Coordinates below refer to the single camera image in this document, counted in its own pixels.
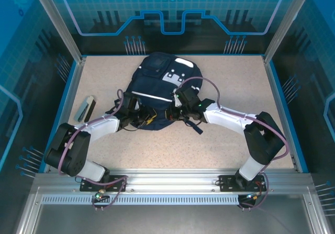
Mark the navy blue backpack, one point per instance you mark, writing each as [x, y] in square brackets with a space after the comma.
[151, 82]

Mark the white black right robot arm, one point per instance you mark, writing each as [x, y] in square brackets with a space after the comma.
[225, 117]

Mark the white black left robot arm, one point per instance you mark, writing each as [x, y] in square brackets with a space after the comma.
[102, 128]

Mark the blue table border trim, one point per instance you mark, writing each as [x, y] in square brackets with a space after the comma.
[58, 116]

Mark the grey metal shelf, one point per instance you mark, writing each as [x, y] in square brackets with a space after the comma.
[170, 218]

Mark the aluminium front frame rail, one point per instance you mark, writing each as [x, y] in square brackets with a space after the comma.
[172, 177]

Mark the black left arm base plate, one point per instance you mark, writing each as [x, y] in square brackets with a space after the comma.
[117, 179]

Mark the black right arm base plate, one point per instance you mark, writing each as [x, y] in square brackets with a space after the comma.
[226, 183]

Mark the aluminium frame post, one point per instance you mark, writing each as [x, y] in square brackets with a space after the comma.
[60, 24]
[285, 22]

